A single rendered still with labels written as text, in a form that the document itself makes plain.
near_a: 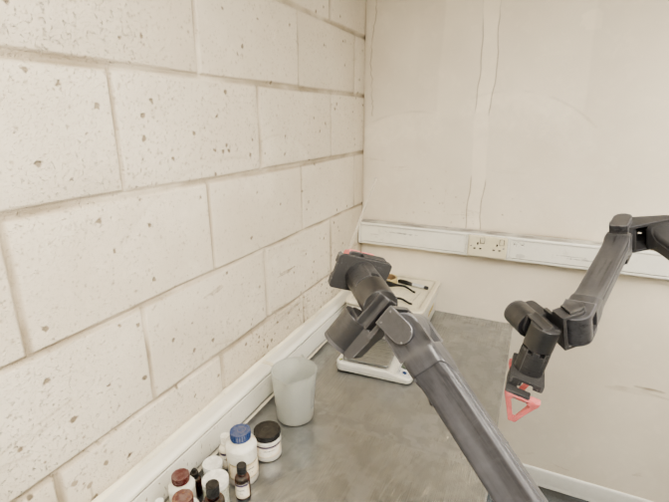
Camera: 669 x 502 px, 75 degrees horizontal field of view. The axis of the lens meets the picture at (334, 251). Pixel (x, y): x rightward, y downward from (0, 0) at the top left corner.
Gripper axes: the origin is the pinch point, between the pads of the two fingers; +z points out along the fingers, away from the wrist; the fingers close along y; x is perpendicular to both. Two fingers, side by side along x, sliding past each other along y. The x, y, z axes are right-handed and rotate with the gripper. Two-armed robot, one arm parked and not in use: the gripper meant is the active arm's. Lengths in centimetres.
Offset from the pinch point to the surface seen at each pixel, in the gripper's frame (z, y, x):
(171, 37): 28, -40, 26
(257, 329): 36, -3, -42
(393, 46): 105, 32, 51
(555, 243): 50, 98, 4
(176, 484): -6, -20, -55
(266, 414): 22, 3, -61
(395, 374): 29, 43, -47
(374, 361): 35, 38, -47
